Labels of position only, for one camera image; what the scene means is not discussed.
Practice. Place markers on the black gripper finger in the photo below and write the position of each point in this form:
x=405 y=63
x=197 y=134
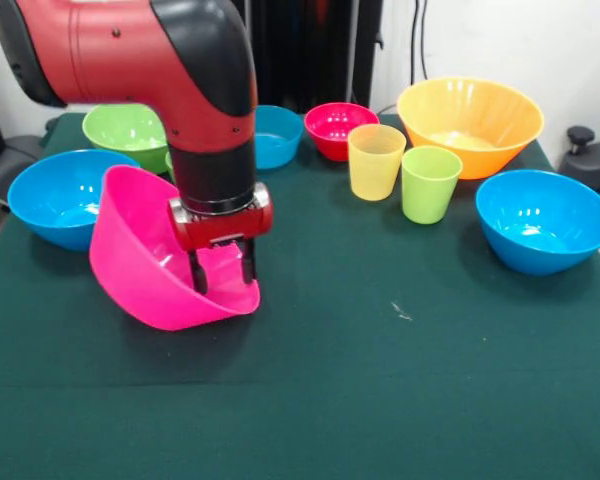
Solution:
x=199 y=280
x=249 y=265

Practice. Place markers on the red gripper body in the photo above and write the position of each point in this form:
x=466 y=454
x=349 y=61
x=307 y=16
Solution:
x=225 y=225

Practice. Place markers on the pink plastic bowl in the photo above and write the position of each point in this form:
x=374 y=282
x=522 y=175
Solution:
x=130 y=275

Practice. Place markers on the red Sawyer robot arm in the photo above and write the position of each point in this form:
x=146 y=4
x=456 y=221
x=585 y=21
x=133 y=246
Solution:
x=130 y=50

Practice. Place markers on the small blue plastic bowl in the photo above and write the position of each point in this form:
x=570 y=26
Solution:
x=280 y=150

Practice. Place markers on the red plastic bowl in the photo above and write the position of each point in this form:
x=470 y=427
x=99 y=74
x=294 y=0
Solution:
x=330 y=145

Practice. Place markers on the dark green table cloth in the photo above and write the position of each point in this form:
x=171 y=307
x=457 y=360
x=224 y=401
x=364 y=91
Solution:
x=330 y=375

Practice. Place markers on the green plastic bowl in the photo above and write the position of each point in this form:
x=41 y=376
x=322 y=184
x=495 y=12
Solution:
x=120 y=130

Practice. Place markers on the yellow plastic cup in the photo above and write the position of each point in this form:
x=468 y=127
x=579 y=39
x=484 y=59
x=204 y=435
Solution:
x=375 y=175

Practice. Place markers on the large blue plastic bowl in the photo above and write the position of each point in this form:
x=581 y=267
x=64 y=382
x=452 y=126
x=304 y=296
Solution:
x=45 y=200
x=530 y=255

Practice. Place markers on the light green plastic cup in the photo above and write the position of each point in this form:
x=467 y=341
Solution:
x=430 y=200

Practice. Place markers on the orange plastic bowl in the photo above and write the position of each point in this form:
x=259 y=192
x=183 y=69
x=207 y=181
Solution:
x=480 y=110

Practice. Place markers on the black knob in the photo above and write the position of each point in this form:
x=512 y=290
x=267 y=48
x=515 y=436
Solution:
x=580 y=136

